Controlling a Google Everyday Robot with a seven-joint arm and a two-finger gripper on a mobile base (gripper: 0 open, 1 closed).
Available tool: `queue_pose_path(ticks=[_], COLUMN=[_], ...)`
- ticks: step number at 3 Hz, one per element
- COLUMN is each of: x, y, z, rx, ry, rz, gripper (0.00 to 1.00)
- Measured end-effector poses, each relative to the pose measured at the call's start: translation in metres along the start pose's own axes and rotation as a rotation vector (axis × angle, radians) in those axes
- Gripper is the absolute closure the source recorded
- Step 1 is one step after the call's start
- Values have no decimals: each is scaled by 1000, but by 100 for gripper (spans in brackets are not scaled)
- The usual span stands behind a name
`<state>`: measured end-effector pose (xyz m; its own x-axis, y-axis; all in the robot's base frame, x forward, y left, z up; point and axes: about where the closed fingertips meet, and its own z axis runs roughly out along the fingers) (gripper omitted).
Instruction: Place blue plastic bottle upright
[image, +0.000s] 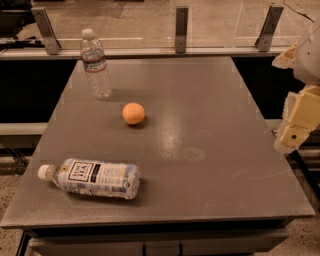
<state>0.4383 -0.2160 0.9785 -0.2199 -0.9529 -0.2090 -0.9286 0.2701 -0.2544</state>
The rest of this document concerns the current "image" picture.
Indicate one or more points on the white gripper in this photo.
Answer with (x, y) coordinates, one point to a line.
(308, 58)

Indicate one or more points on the clear bottle with blue label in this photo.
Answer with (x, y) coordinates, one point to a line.
(95, 178)

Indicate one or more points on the clear upright water bottle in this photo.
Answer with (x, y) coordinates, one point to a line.
(95, 65)

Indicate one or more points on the orange fruit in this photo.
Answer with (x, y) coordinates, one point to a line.
(133, 113)

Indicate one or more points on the right metal bracket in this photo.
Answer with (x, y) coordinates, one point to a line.
(264, 40)

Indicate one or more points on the metal bracket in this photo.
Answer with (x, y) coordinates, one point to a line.
(181, 26)
(49, 39)
(264, 40)

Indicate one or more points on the middle metal bracket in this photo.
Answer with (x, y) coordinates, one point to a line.
(181, 26)

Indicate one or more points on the left metal bracket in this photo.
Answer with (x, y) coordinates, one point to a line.
(49, 39)

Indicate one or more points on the metal rail behind table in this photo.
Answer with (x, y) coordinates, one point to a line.
(138, 53)

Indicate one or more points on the table base frame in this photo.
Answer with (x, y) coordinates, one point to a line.
(235, 238)

